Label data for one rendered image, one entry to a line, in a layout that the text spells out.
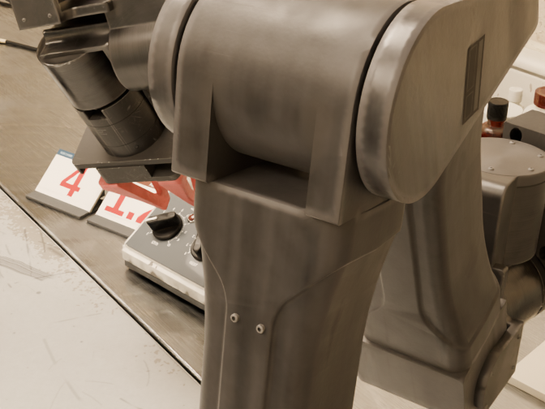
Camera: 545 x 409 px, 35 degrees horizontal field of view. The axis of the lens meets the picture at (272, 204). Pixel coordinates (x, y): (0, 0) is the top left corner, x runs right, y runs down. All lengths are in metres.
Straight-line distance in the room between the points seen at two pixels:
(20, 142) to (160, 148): 0.53
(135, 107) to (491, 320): 0.34
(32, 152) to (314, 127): 0.93
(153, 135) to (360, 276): 0.43
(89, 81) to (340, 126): 0.42
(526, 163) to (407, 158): 0.26
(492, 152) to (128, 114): 0.29
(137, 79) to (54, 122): 0.64
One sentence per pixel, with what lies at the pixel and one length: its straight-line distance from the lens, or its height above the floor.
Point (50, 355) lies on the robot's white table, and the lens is 0.80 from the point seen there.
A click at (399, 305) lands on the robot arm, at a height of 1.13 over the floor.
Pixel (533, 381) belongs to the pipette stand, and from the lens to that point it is 0.77.
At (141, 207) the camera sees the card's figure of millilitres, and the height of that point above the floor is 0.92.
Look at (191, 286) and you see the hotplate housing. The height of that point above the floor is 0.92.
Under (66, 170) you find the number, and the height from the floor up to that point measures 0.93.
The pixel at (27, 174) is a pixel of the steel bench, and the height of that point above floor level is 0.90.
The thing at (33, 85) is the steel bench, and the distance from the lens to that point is 1.41.
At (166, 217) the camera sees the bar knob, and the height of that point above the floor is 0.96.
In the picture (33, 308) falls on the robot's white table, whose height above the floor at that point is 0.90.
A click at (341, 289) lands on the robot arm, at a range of 0.30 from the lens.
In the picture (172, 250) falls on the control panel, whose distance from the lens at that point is 0.86.
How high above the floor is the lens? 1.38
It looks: 28 degrees down
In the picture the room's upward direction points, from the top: straight up
